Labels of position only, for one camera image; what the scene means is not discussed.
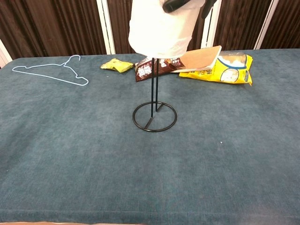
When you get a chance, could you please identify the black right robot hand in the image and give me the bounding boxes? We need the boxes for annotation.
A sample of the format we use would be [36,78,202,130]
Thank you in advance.
[162,0,218,20]

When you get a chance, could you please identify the white paper towel roll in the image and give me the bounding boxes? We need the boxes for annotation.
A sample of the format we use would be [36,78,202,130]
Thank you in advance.
[128,0,203,59]

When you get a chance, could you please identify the black metal paper holder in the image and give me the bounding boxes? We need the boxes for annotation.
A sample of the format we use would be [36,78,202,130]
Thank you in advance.
[132,57,178,133]

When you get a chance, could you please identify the brown snack bag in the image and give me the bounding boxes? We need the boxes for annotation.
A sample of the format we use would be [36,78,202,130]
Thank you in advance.
[135,56,183,83]

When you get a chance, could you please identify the small yellow-green snack packet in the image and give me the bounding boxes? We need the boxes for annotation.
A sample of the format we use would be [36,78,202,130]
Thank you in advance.
[100,58,134,73]

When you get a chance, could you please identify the yellow plastic food bag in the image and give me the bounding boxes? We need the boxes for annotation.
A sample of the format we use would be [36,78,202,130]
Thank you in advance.
[179,52,254,86]

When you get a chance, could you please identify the brown curtain folding screen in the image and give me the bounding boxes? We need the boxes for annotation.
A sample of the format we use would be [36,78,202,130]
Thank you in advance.
[0,0,300,69]

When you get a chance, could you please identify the blue-green table cloth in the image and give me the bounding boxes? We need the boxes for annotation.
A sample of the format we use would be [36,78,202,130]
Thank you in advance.
[0,48,300,224]

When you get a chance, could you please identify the light blue wire hanger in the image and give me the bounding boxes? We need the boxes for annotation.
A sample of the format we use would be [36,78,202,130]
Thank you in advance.
[12,55,90,86]

